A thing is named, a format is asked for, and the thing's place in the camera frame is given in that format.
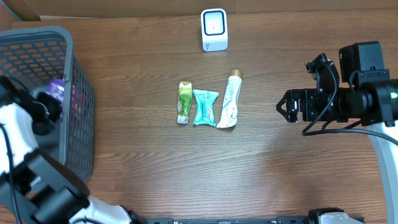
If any teal snack packet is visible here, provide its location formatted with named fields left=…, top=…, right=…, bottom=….
left=193, top=90, right=219, bottom=127

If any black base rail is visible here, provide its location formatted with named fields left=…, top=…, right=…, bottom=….
left=145, top=216, right=319, bottom=224

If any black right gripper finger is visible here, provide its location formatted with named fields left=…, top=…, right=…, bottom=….
left=276, top=107, right=289, bottom=122
left=276, top=90, right=291, bottom=108

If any grey plastic basket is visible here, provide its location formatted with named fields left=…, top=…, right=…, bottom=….
left=1, top=26, right=95, bottom=182

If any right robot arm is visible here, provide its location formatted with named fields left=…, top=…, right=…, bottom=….
left=276, top=41, right=397, bottom=223

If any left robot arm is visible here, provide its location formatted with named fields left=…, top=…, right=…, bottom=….
left=1, top=76, right=143, bottom=223

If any white barcode scanner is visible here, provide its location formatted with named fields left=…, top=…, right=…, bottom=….
left=200, top=8, right=228, bottom=52

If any purple pad package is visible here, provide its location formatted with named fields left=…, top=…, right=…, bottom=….
left=45, top=79, right=65, bottom=106

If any white tube gold cap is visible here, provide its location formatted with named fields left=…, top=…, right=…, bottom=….
left=216, top=70, right=243, bottom=129

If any green yellow snack packet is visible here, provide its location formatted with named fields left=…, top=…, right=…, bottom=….
left=177, top=82, right=193, bottom=124

